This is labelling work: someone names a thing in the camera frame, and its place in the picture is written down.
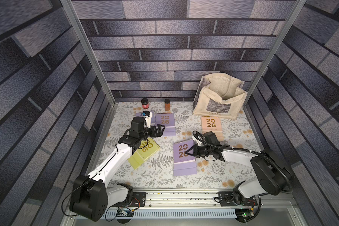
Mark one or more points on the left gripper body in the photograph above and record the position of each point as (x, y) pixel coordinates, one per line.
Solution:
(148, 133)

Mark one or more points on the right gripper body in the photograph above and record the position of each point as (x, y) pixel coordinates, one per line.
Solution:
(197, 151)

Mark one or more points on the green 2026 desk calendar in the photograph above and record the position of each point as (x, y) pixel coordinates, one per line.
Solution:
(147, 148)

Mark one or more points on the peach 2026 desk calendar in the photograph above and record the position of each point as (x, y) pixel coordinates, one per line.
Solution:
(212, 124)

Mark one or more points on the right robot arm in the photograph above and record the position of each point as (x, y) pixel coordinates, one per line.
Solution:
(273, 176)

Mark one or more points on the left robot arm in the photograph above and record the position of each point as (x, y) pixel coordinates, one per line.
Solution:
(91, 196)

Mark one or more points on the amber spice jar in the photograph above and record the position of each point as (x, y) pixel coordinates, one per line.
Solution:
(167, 104)

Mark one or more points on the red-labelled dark jar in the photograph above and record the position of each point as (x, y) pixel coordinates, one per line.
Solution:
(145, 103)

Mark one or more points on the beige canvas tote bag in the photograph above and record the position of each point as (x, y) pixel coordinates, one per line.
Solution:
(219, 95)

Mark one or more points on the perforated metal grille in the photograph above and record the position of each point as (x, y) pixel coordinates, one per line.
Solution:
(172, 213)

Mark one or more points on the right circuit board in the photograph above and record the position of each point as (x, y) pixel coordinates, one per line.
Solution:
(244, 215)

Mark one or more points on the circuit board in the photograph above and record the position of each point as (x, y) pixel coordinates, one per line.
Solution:
(244, 215)
(124, 213)

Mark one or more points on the left circuit board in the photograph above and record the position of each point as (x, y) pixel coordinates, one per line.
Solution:
(124, 213)

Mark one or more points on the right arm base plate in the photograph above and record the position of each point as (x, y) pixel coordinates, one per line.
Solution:
(226, 199)

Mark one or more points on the aluminium mounting rail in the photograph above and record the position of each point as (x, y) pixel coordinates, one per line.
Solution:
(204, 198)

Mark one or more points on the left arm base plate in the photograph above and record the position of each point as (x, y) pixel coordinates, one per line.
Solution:
(138, 200)

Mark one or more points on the right aluminium frame post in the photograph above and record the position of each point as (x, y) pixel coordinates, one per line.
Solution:
(298, 5)

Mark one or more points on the aluminium frame post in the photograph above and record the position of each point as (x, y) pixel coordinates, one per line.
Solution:
(298, 5)
(78, 28)

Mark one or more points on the left aluminium frame post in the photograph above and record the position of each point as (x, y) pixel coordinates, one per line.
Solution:
(78, 28)

